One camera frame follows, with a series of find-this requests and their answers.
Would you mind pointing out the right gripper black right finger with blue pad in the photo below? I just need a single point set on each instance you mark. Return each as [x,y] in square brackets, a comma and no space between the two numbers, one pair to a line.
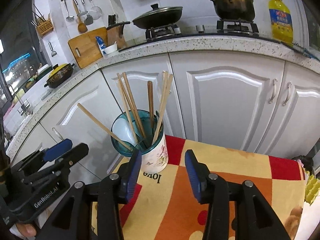
[254,216]

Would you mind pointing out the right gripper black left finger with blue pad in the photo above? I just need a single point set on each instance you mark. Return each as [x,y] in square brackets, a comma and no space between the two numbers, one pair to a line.
[91,211]

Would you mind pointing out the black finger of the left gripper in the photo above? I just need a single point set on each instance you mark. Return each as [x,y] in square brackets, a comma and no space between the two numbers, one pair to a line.
[57,150]

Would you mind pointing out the white ceramic soup spoon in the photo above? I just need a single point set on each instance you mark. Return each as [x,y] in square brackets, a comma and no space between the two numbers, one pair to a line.
[122,130]

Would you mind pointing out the light wooden chopstick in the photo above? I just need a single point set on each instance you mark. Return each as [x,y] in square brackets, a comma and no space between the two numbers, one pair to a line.
[161,114]
[126,91]

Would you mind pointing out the dark kitchen window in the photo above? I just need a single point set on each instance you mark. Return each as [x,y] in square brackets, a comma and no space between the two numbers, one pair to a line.
[21,57]

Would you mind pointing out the gloved left hand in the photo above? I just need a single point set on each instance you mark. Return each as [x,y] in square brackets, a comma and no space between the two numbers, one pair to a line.
[23,231]

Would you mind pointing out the chrome sink faucet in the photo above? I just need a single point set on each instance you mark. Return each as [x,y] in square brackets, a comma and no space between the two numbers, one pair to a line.
[24,106]

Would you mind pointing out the white cabinet door left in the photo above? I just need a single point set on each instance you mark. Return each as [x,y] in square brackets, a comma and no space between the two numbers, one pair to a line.
[72,123]

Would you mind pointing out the yellow foam egg tray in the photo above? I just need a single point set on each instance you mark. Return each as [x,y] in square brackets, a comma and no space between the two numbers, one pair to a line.
[312,185]

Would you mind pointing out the yellow black casserole pot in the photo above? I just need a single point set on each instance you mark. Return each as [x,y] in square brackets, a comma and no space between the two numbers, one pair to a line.
[59,74]

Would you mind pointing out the red yellow orange checkered cloth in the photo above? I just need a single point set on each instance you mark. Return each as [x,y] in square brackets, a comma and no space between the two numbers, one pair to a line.
[164,207]

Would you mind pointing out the wooden cutting board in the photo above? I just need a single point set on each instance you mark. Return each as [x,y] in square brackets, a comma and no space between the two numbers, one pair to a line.
[85,48]

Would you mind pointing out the dark brown wooden chopstick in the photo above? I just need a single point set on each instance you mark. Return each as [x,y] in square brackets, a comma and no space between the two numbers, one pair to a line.
[150,100]

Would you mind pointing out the blue white carton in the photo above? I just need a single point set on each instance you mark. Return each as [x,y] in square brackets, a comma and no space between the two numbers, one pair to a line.
[101,45]

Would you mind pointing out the white small bowl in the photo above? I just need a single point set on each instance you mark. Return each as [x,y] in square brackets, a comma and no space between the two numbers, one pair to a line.
[110,49]

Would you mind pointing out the thin wooden chopstick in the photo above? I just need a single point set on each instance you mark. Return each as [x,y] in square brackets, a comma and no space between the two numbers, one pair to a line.
[165,78]

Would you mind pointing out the wooden knife block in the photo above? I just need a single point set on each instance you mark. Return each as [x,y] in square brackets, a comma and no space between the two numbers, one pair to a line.
[115,32]

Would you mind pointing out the white cabinet door right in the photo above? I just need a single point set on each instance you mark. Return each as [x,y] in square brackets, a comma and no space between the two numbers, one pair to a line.
[224,96]

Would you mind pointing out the metal hanging ladle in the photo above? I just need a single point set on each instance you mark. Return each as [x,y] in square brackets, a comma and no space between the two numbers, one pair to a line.
[69,18]

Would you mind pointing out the metal hanging strainer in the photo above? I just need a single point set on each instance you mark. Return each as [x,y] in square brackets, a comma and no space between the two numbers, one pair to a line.
[95,11]

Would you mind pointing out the black wok with lid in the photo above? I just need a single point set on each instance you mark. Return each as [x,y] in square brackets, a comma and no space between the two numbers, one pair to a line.
[158,17]

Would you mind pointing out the yellow cooking oil bottle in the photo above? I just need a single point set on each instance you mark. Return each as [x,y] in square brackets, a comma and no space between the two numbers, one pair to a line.
[281,21]

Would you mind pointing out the black gas stove top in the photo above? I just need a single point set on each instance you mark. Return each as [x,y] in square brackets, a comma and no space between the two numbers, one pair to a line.
[222,28]

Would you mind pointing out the dark stock pot with lid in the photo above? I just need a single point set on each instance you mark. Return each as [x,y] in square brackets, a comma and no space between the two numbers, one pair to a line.
[235,9]

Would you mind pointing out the silver cabinet handle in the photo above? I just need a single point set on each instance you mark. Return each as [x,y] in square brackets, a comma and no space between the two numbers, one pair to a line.
[289,84]
[274,91]
[57,134]

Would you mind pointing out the wooden wall chopstick holder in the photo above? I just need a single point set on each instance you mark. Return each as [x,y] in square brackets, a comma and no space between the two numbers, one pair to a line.
[42,25]

